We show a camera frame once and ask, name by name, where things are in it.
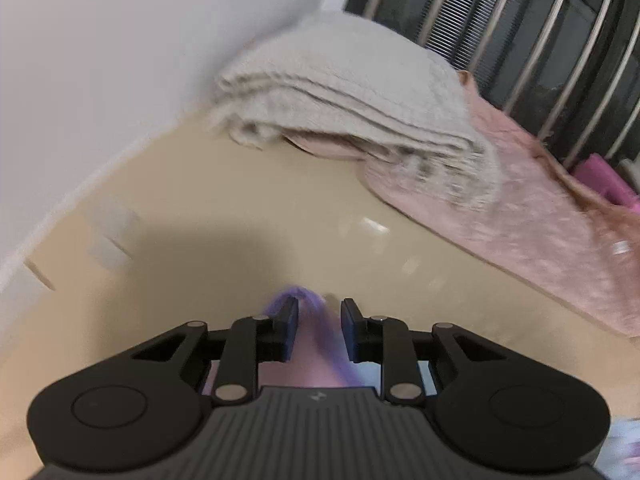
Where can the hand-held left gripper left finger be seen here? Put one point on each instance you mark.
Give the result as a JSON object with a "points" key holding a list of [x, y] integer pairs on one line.
{"points": [[287, 332]]}

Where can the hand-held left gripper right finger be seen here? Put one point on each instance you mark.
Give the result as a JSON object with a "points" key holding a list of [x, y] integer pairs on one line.
{"points": [[351, 332]]}

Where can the pink garment with purple trim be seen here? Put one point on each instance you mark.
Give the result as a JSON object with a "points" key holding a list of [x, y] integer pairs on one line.
{"points": [[315, 355]]}

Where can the pink quilted jacket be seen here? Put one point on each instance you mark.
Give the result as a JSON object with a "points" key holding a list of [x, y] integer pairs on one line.
{"points": [[540, 220]]}

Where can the beige knitted blanket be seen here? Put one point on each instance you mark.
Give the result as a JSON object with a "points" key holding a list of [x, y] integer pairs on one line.
{"points": [[360, 95]]}

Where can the flat magenta box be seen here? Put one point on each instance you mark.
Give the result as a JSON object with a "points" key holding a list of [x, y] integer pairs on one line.
{"points": [[602, 180]]}

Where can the metal bar window grille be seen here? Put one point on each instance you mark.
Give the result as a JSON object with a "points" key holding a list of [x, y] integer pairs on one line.
{"points": [[525, 35]]}

